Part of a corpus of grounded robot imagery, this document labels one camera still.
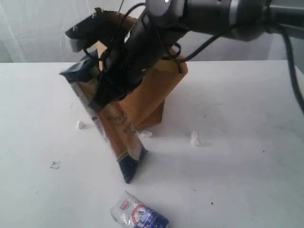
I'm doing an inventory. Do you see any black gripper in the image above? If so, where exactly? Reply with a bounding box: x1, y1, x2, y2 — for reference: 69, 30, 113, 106
87, 42, 164, 112

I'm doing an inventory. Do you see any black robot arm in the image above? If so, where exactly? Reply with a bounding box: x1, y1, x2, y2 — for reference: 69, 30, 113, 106
90, 0, 304, 110

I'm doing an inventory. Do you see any small white foam piece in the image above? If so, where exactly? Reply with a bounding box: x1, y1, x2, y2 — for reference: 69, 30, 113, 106
141, 130, 152, 138
191, 131, 199, 139
190, 138, 200, 147
76, 121, 85, 129

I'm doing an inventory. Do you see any small clear plastic scrap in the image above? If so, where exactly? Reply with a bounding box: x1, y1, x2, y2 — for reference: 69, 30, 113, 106
50, 161, 61, 170

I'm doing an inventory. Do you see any white backdrop curtain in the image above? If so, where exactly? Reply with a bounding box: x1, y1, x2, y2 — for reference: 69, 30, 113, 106
0, 0, 304, 64

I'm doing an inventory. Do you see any spaghetti packet blue and orange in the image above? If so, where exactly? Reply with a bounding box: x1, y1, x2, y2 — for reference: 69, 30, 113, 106
60, 60, 147, 183

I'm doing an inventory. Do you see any white blue sugar packet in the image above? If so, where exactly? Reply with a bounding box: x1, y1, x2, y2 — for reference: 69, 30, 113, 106
110, 191, 170, 228

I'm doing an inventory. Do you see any brown paper bag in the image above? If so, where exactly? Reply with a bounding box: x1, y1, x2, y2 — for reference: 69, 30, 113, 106
103, 11, 188, 129

